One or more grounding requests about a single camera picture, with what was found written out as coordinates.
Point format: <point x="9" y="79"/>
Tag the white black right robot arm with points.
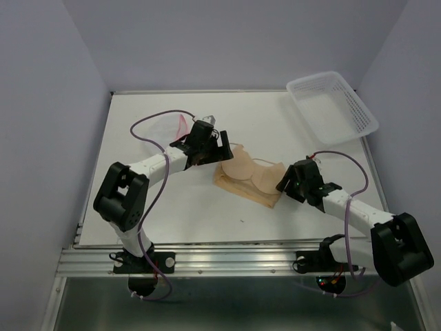
<point x="396" y="248"/>

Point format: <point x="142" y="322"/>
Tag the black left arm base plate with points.
<point x="125" y="263"/>

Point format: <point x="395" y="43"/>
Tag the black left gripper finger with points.
<point x="205" y="160"/>
<point x="223" y="151"/>

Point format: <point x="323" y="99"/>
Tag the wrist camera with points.
<point x="315" y="159"/>
<point x="209" y="119"/>

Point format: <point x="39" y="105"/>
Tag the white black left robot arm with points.
<point x="121" y="197"/>

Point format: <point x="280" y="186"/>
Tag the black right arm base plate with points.
<point x="310" y="261"/>

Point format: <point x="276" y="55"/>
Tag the aluminium mounting rail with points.
<point x="198" y="260"/>

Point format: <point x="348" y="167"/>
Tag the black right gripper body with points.
<point x="293" y="187"/>

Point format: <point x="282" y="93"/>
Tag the beige bra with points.
<point x="250" y="178"/>

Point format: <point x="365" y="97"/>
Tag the white plastic mesh basket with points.
<point x="331" y="108"/>

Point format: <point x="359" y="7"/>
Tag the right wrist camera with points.
<point x="315" y="159"/>

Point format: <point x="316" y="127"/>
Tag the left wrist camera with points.
<point x="209" y="119"/>

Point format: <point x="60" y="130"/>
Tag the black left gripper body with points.
<point x="211" y="147"/>

